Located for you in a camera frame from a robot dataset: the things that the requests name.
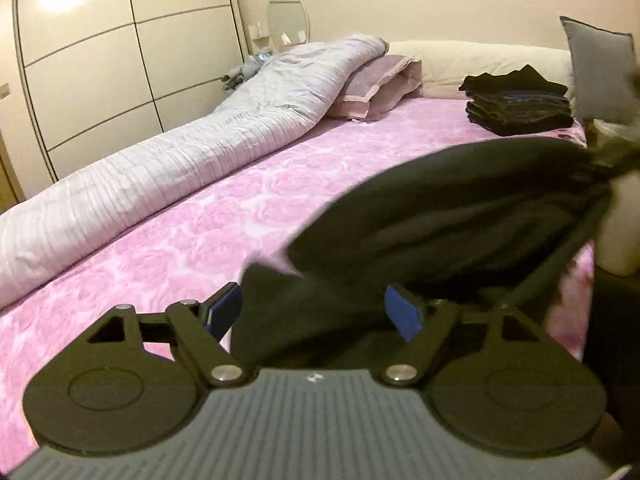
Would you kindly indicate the light striped rolled duvet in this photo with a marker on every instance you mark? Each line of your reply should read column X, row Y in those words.
column 44, row 236

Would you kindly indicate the pink floral bed blanket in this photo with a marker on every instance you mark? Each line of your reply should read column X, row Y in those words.
column 191, row 249

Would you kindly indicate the stack of folded dark clothes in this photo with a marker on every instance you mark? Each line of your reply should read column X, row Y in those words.
column 520, row 102

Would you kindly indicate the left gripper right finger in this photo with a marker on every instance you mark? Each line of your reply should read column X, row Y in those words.
column 426, row 328

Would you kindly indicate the black shirt garment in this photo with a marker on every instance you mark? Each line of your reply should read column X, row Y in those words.
column 486, row 223

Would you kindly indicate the wooden door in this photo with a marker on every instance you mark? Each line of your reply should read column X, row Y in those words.
column 11, row 190

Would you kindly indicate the white panelled wardrobe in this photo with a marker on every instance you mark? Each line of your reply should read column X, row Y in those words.
column 101, row 75

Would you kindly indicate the mauve pillow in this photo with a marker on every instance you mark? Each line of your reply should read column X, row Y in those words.
column 377, row 87

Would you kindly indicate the white round side table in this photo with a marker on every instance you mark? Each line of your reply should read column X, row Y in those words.
column 617, row 243

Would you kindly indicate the round vanity mirror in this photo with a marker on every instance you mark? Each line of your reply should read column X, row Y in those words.
column 288, row 24

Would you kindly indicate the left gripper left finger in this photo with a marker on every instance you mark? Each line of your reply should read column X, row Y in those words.
column 178, row 346

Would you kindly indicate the long white bolster pillow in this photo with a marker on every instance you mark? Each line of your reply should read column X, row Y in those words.
column 445, row 63

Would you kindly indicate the grey square cushion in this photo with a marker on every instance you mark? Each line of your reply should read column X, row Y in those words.
column 601, row 61

